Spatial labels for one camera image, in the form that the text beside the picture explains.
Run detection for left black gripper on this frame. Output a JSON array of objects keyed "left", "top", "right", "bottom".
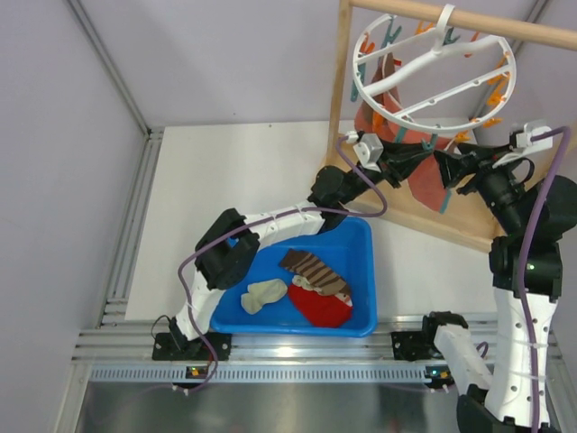
[{"left": 337, "top": 137, "right": 431, "bottom": 205}]

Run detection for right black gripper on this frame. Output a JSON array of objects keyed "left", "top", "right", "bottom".
[{"left": 434, "top": 139, "right": 525, "bottom": 232}]

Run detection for teal clip front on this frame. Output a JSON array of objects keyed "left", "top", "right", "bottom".
[{"left": 420, "top": 134, "right": 438, "bottom": 153}]

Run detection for pink and brown sock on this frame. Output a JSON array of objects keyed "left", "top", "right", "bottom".
[{"left": 354, "top": 54, "right": 451, "bottom": 214}]

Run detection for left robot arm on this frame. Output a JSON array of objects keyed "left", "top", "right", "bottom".
[{"left": 152, "top": 132, "right": 434, "bottom": 362}]

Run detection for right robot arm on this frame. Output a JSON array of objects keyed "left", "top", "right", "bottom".
[{"left": 420, "top": 143, "right": 576, "bottom": 432}]

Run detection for orange clip front right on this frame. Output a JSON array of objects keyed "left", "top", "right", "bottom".
[{"left": 453, "top": 131, "right": 472, "bottom": 144}]

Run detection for orange clip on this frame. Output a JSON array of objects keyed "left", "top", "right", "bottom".
[
  {"left": 359, "top": 35, "right": 375, "bottom": 55},
  {"left": 415, "top": 21, "right": 435, "bottom": 35},
  {"left": 453, "top": 131, "right": 472, "bottom": 144},
  {"left": 371, "top": 111, "right": 384, "bottom": 134}
]

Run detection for orange clip lower left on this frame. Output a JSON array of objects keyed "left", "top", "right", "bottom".
[{"left": 371, "top": 111, "right": 384, "bottom": 134}]

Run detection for teal clip left rim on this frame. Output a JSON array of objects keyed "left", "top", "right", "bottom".
[{"left": 350, "top": 64, "right": 365, "bottom": 102}]

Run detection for white round clip hanger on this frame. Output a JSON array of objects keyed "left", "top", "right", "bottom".
[{"left": 351, "top": 5, "right": 517, "bottom": 143}]

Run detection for orange clip inner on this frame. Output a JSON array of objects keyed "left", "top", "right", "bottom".
[{"left": 359, "top": 35, "right": 375, "bottom": 55}]

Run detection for teal clip holding sock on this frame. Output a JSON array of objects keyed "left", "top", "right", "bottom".
[{"left": 380, "top": 15, "right": 402, "bottom": 49}]

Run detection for teal clip far right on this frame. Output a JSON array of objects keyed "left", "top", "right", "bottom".
[{"left": 443, "top": 27, "right": 461, "bottom": 46}]

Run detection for orange clip far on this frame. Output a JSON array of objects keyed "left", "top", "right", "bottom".
[{"left": 415, "top": 21, "right": 435, "bottom": 35}]

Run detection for wooden hanging rack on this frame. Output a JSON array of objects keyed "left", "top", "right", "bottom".
[{"left": 325, "top": 1, "right": 576, "bottom": 252}]

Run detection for brown striped sock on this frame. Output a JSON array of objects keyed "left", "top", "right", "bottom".
[{"left": 279, "top": 249, "right": 352, "bottom": 298}]

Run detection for blue plastic bin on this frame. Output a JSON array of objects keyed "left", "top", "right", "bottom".
[{"left": 210, "top": 217, "right": 378, "bottom": 337}]

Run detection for small cream sock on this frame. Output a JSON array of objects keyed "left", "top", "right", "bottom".
[{"left": 292, "top": 275, "right": 323, "bottom": 295}]

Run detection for red sock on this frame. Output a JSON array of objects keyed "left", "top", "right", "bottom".
[{"left": 288, "top": 284, "right": 353, "bottom": 328}]

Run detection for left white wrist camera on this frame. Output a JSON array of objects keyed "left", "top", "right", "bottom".
[{"left": 346, "top": 131, "right": 384, "bottom": 172}]

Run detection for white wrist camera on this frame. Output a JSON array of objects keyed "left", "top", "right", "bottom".
[
  {"left": 509, "top": 120, "right": 553, "bottom": 154},
  {"left": 346, "top": 131, "right": 384, "bottom": 172}
]

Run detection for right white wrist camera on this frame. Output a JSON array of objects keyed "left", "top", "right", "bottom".
[{"left": 509, "top": 120, "right": 553, "bottom": 154}]

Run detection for aluminium mounting rail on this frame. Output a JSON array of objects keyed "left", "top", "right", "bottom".
[{"left": 67, "top": 313, "right": 564, "bottom": 384}]

